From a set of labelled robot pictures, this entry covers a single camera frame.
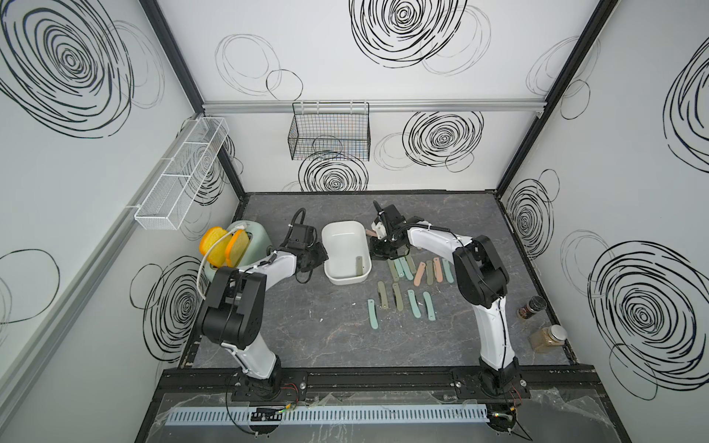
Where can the white wire shelf basket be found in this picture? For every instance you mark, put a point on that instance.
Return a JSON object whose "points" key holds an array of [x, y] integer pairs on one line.
{"points": [[196, 148]]}

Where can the orange toast slice right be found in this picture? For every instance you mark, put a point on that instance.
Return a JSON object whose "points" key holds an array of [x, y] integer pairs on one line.
{"points": [[236, 248]]}

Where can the orange toast slice left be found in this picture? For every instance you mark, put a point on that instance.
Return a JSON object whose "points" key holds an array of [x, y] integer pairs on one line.
{"points": [[213, 244]]}

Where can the black wire basket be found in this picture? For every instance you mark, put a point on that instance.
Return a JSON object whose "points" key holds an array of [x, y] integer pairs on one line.
{"points": [[340, 127]]}

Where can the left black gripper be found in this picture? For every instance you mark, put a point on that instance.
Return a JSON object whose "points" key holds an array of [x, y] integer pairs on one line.
{"points": [[321, 256]]}

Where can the pink knife second row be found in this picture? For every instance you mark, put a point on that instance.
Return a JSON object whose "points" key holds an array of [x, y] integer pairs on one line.
{"points": [[437, 265]]}

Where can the glass spice jar silver cap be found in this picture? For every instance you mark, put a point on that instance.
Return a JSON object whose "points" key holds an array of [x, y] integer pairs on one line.
{"points": [[548, 338]]}

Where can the aluminium wall rail back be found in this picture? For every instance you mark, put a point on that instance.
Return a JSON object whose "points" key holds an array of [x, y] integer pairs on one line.
{"points": [[375, 106]]}

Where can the aluminium wall rail left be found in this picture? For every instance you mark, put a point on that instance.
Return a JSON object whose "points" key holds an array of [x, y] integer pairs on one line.
{"points": [[18, 380]]}

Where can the olive knife second row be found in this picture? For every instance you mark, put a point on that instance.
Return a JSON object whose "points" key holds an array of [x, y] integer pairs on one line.
{"points": [[430, 273]]}

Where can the teal knife second row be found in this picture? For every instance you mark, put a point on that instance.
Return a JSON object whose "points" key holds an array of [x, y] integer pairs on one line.
{"points": [[406, 269]]}

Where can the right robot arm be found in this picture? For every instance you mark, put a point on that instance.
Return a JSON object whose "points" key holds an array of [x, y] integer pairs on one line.
{"points": [[480, 276]]}

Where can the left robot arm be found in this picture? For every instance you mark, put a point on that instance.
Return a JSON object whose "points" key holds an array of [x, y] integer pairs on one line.
{"points": [[231, 314]]}

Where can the long teal knife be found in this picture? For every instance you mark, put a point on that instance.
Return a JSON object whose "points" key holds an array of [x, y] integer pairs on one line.
{"points": [[412, 298]]}

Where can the spice jar black cap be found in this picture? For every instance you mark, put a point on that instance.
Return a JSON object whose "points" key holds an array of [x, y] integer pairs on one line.
{"points": [[532, 307]]}

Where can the grey slotted cable duct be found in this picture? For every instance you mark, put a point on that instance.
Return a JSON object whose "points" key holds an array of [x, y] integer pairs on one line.
{"points": [[329, 415]]}

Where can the orange toast slice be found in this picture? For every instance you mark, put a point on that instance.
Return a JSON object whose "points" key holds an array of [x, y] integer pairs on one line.
{"points": [[213, 244], [236, 248]]}

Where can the white plastic storage box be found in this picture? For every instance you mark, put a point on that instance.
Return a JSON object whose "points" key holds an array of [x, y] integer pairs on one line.
{"points": [[344, 241]]}

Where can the olive folding knife top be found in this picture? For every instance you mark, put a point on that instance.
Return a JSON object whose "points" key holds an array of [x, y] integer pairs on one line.
{"points": [[412, 264]]}

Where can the green toaster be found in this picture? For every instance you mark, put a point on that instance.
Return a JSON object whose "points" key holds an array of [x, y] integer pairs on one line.
{"points": [[259, 246]]}

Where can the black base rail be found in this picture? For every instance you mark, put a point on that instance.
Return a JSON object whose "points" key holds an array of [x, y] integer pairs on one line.
{"points": [[305, 384]]}

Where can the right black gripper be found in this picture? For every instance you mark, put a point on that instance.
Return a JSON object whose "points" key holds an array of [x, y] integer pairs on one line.
{"points": [[373, 247]]}

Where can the teal knife third row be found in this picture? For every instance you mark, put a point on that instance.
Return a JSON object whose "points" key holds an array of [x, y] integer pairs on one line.
{"points": [[429, 306]]}

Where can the aluminium wall rail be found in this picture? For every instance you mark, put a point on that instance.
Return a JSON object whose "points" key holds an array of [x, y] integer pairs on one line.
{"points": [[18, 380], [375, 106]]}

